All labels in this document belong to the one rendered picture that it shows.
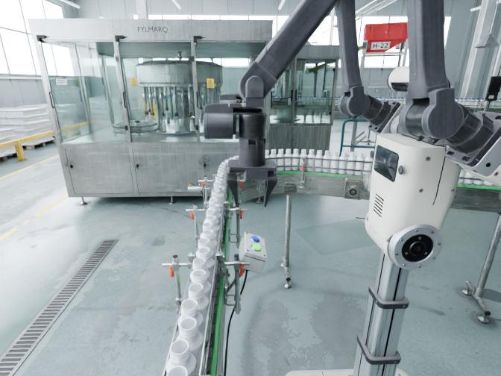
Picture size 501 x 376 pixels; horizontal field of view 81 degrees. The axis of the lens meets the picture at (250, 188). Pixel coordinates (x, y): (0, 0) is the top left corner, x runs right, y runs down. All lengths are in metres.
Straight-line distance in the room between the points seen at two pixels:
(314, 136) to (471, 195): 3.99
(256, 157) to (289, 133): 5.37
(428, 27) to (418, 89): 0.11
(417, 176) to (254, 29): 3.28
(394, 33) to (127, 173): 5.83
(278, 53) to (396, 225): 0.62
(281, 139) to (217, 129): 5.39
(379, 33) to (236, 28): 4.06
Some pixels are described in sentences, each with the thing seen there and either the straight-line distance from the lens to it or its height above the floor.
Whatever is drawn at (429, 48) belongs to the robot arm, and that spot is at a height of 1.72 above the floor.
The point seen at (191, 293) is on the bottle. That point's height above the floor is 1.16.
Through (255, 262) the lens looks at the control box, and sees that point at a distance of 1.04.
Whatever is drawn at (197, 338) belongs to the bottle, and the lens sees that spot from 0.73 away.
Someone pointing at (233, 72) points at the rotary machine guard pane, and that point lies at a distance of 3.94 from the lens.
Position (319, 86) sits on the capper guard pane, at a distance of 6.02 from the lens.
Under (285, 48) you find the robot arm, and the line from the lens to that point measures 0.61.
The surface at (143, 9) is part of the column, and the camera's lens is 9.57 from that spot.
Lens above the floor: 1.66
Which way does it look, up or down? 20 degrees down
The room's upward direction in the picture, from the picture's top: straight up
